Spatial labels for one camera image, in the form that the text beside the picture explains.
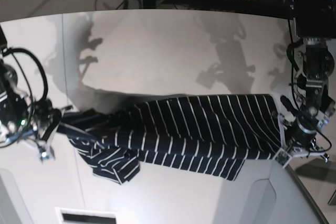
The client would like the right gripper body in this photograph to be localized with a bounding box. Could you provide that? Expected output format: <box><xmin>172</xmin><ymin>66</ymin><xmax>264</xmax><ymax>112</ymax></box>
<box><xmin>30</xmin><ymin>99</ymin><xmax>62</xmax><ymax>140</ymax></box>

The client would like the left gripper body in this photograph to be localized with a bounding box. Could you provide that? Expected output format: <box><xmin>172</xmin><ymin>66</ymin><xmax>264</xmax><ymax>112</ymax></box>
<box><xmin>287</xmin><ymin>115</ymin><xmax>317</xmax><ymax>148</ymax></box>

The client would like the navy white striped t-shirt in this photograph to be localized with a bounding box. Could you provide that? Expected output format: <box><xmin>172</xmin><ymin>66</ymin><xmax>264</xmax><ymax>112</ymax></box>
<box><xmin>58</xmin><ymin>94</ymin><xmax>281</xmax><ymax>184</ymax></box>

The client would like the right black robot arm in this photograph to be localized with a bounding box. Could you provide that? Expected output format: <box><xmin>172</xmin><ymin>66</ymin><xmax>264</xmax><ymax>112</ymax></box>
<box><xmin>1</xmin><ymin>33</ymin><xmax>67</xmax><ymax>162</ymax></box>

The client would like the grey robot base cover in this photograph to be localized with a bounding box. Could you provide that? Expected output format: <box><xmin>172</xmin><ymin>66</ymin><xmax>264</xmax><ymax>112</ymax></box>
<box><xmin>212</xmin><ymin>160</ymin><xmax>328</xmax><ymax>223</ymax></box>
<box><xmin>1</xmin><ymin>168</ymin><xmax>34</xmax><ymax>223</ymax></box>

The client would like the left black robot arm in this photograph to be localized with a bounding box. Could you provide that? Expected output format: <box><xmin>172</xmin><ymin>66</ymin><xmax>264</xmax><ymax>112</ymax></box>
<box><xmin>273</xmin><ymin>0</ymin><xmax>335</xmax><ymax>168</ymax></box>

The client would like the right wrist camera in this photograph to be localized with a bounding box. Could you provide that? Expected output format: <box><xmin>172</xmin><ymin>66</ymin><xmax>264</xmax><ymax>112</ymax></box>
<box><xmin>39</xmin><ymin>147</ymin><xmax>55</xmax><ymax>163</ymax></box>

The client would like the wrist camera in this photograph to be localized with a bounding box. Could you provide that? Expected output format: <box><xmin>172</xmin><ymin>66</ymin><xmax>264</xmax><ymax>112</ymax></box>
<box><xmin>39</xmin><ymin>147</ymin><xmax>55</xmax><ymax>163</ymax></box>
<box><xmin>273</xmin><ymin>148</ymin><xmax>292</xmax><ymax>168</ymax></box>

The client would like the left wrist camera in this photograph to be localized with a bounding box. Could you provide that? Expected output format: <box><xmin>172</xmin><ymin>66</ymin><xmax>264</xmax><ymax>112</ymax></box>
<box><xmin>273</xmin><ymin>148</ymin><xmax>292</xmax><ymax>168</ymax></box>

